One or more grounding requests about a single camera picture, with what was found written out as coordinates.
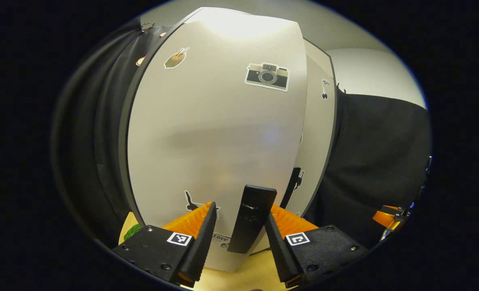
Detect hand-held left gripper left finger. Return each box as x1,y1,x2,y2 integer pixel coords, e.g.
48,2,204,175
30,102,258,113
112,201,218,288

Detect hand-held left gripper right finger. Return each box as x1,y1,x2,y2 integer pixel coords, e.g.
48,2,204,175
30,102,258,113
264,204,369,288

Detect white and grey shoe cabinet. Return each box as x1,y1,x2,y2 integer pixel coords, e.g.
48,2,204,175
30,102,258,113
117,7,338,272

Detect black backdrop cloth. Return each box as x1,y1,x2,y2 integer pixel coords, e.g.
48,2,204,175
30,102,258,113
53,22,163,247
304,91,432,249

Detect watermelon slice plush toy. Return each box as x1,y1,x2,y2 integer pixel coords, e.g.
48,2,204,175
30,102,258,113
122,224,143,243

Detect black door handle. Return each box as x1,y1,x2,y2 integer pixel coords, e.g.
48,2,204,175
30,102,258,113
289,167,303,202
227,185,278,254

